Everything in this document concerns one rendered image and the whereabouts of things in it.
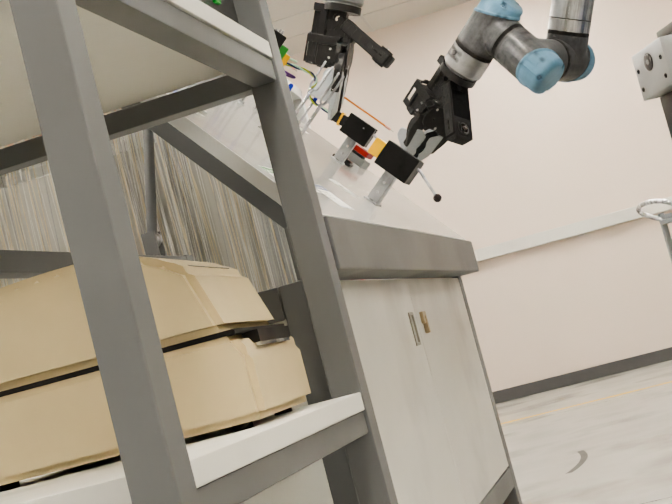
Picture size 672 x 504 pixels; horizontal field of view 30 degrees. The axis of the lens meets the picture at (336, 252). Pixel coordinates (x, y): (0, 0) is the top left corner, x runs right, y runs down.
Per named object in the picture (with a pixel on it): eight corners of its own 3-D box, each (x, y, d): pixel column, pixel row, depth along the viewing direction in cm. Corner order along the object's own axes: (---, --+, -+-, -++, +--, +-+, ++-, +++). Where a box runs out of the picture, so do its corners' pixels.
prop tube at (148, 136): (162, 247, 261) (156, 100, 262) (157, 247, 259) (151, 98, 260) (148, 248, 262) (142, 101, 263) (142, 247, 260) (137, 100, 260)
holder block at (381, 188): (414, 233, 200) (450, 182, 199) (353, 190, 202) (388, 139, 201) (419, 234, 204) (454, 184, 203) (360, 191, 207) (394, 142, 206)
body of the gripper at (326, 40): (309, 67, 239) (319, 4, 238) (353, 75, 238) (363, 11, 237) (302, 64, 231) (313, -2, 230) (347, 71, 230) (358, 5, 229)
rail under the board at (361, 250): (479, 271, 260) (471, 240, 260) (340, 269, 145) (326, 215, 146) (454, 277, 261) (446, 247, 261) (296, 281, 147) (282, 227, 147)
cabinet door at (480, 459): (512, 465, 253) (461, 276, 256) (474, 515, 200) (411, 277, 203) (500, 467, 254) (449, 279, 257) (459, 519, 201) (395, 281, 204)
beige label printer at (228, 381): (317, 403, 134) (271, 226, 136) (269, 424, 113) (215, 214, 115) (59, 469, 139) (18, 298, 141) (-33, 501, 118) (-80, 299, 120)
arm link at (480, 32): (513, 12, 213) (479, -16, 217) (478, 65, 218) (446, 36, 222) (536, 15, 219) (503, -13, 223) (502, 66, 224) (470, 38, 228)
